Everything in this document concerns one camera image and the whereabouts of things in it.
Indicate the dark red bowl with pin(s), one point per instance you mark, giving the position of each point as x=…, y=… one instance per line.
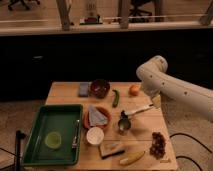
x=99, y=88

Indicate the black camera stand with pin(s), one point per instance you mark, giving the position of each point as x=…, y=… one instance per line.
x=19, y=137

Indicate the green cucumber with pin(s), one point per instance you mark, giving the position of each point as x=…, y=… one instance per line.
x=116, y=98

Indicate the yellow banana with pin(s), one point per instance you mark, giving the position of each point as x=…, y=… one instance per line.
x=131, y=158

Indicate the brown topped sponge block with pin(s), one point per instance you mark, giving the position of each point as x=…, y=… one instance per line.
x=111, y=148

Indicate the grey folded cloth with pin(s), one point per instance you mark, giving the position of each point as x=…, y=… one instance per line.
x=97, y=116

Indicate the dark grape bunch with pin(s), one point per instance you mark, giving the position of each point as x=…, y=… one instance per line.
x=157, y=148

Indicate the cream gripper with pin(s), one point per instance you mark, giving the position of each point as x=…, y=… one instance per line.
x=156, y=100

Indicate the green plastic tray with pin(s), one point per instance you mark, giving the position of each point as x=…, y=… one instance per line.
x=53, y=118

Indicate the metal fork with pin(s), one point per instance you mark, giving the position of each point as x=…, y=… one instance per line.
x=75, y=139

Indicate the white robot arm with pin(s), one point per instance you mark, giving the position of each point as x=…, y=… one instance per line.
x=155, y=80

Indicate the metal cup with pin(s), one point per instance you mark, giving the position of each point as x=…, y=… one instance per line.
x=123, y=126

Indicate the blue sponge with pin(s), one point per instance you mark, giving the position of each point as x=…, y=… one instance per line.
x=83, y=89

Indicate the orange apple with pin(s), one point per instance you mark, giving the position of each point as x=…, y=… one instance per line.
x=134, y=90

